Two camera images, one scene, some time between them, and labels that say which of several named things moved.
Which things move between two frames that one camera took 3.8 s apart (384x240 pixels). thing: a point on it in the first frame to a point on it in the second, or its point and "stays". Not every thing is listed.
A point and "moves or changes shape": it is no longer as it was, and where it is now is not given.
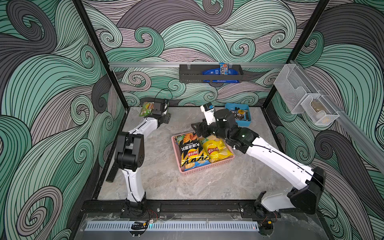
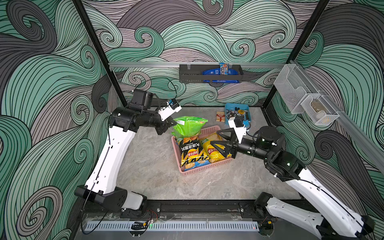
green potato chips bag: x=147 y=109 moves or changes shape
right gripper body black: x=209 y=129 to x=245 y=147
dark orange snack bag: x=191 y=150 stays
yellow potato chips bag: x=216 y=149 stays
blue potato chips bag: x=197 y=164 stays
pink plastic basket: x=191 y=171 stays
